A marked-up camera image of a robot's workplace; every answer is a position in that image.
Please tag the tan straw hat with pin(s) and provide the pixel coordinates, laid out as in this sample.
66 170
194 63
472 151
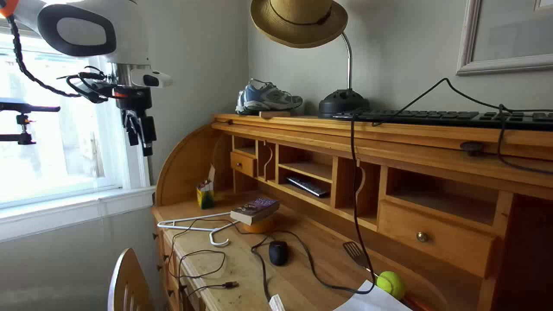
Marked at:
299 23

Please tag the black computer keyboard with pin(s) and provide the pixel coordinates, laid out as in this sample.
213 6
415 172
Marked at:
438 118

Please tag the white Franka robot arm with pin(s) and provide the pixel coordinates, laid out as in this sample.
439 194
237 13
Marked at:
115 35

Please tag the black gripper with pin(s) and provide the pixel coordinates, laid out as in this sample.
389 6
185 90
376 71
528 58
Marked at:
135 101

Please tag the dark flat pad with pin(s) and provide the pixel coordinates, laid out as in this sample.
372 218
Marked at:
355 254

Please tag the grey blue sneaker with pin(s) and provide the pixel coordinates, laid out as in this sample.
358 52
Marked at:
268 97

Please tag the wooden chair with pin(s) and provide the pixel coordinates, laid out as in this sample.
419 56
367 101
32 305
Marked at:
128 287

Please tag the white paper sheet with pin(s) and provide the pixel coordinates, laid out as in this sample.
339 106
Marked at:
372 301

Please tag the black gooseneck desk lamp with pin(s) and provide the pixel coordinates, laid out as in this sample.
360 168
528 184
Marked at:
344 104

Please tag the yellow green crayon box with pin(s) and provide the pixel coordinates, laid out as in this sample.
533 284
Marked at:
204 197

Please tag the wooden desk drawer with knob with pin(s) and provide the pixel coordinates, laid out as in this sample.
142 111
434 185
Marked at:
438 239
242 165

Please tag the small white paper scrap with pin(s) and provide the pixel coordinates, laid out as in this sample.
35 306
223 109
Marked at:
277 303

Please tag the black computer mouse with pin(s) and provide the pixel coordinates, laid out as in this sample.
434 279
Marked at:
279 253

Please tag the white window frame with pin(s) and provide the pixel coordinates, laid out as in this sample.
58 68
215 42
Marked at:
70 215

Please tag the yellow tennis ball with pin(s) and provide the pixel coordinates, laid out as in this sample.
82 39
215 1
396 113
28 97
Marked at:
389 284

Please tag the white picture frame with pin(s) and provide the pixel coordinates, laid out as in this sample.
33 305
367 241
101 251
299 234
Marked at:
507 63

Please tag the wooden roll-top desk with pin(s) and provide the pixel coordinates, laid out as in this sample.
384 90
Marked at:
403 153

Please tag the black camera stand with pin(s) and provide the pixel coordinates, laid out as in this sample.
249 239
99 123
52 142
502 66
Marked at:
23 137

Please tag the black flat tablet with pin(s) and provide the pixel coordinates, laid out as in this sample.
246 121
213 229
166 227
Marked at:
308 185

